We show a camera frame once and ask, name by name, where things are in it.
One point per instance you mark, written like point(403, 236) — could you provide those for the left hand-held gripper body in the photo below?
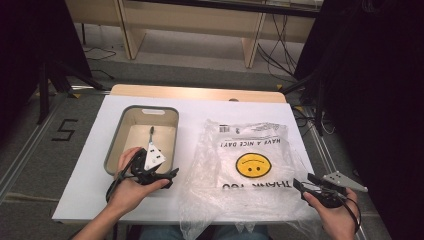
point(151, 160)

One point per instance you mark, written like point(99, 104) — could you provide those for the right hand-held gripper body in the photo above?
point(343, 180)

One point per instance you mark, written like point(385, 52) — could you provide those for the beige grey-rimmed plastic bin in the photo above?
point(140, 140)

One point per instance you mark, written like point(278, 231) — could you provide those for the blue toothbrush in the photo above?
point(151, 133)

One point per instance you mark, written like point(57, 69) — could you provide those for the clear smiley plastic bag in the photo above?
point(253, 166)

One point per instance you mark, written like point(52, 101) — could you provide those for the person's left hand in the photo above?
point(128, 195)

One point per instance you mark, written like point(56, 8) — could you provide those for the person's right hand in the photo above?
point(336, 221)

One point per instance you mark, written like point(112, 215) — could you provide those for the person's blue jeans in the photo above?
point(160, 233)

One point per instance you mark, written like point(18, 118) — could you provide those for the black metal stand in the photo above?
point(320, 100)

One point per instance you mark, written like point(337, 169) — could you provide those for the black curtain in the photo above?
point(383, 83)
point(30, 40)

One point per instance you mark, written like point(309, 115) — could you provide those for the black tripod stand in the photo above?
point(43, 93)

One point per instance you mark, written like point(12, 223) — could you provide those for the beige wooden desk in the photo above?
point(186, 20)

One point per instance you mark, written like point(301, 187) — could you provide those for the metal floor rail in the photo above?
point(23, 156)
point(328, 160)

